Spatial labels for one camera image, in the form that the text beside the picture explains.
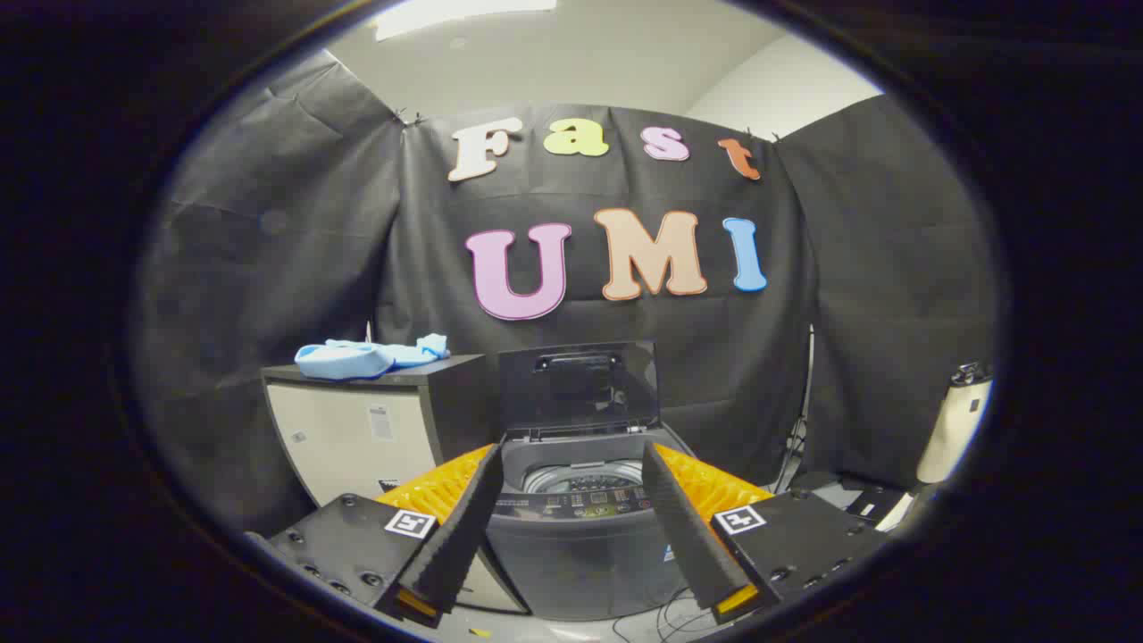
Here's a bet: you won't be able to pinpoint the black flat box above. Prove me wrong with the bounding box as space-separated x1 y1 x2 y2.
844 487 907 526

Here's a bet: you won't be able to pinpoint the black floor cables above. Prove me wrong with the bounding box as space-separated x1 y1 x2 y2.
612 588 715 642

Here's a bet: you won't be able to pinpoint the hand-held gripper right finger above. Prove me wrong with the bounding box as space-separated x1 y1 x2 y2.
641 441 894 626

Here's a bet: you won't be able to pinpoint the light blue clothes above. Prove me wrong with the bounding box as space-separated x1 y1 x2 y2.
295 334 452 380

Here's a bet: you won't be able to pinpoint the dark cabinet with white door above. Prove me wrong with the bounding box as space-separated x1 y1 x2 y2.
261 354 530 615

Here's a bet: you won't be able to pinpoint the cream container with black top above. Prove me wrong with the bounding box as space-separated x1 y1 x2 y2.
917 362 994 485

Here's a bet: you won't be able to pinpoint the ceiling light panel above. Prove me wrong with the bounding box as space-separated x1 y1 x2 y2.
371 0 559 41

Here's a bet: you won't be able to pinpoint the grey washing machine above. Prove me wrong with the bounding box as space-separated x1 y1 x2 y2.
487 427 706 622

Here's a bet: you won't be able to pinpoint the black backdrop cloth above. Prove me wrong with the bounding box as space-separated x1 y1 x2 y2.
134 49 1001 537

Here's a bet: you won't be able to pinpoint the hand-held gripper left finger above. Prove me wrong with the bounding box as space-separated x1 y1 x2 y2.
246 444 505 629

